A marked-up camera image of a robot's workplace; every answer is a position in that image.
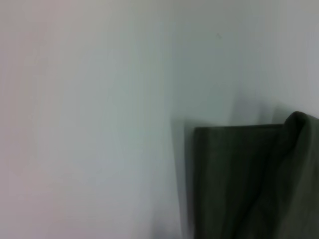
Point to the dark green printed t-shirt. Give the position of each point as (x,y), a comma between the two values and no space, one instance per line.
(249,186)

